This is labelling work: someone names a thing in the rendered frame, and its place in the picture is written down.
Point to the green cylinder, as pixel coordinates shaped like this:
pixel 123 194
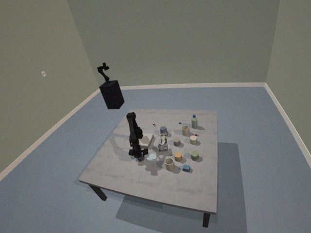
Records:
pixel 194 155

